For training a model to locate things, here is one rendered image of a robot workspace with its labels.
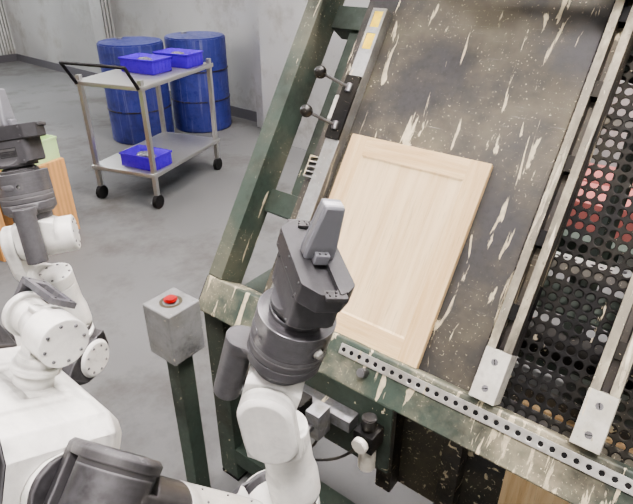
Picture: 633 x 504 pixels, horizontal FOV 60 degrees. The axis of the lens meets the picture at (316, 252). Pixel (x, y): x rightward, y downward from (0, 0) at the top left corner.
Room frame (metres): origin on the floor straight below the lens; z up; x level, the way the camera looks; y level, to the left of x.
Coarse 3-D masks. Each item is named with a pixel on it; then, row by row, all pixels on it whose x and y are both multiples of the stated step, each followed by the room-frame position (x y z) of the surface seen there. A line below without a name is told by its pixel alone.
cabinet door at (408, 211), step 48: (384, 144) 1.55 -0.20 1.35; (336, 192) 1.53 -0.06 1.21; (384, 192) 1.46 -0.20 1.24; (432, 192) 1.39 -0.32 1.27; (480, 192) 1.32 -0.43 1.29; (384, 240) 1.37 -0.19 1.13; (432, 240) 1.30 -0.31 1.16; (384, 288) 1.28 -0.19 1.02; (432, 288) 1.22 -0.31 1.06; (384, 336) 1.19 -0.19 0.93
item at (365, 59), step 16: (384, 16) 1.78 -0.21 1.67; (368, 32) 1.78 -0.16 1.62; (384, 32) 1.79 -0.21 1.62; (368, 64) 1.72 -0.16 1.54; (368, 80) 1.73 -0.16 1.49; (352, 112) 1.66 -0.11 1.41; (336, 144) 1.60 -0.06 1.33; (320, 160) 1.60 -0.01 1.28; (336, 160) 1.60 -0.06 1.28; (320, 176) 1.57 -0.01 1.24; (320, 192) 1.54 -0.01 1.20; (304, 208) 1.53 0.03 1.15
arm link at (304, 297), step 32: (288, 224) 0.52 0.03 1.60; (288, 256) 0.47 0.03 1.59; (288, 288) 0.46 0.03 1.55; (320, 288) 0.43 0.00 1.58; (352, 288) 0.44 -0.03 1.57; (256, 320) 0.47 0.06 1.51; (288, 320) 0.44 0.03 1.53; (320, 320) 0.45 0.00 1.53; (288, 352) 0.45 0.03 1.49; (320, 352) 0.46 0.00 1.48
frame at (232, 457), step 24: (264, 288) 1.64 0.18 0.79; (216, 336) 1.48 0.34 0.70; (216, 360) 1.49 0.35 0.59; (216, 408) 1.51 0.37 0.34; (240, 432) 1.49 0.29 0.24; (408, 432) 1.29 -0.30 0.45; (432, 432) 1.24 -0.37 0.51; (240, 456) 1.45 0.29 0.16; (408, 456) 1.29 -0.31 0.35; (432, 456) 1.24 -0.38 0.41; (456, 456) 1.13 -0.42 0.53; (480, 456) 1.15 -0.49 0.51; (384, 480) 1.27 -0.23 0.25; (408, 480) 1.28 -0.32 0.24; (432, 480) 1.23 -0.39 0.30; (456, 480) 1.12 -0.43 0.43; (480, 480) 1.14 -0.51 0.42
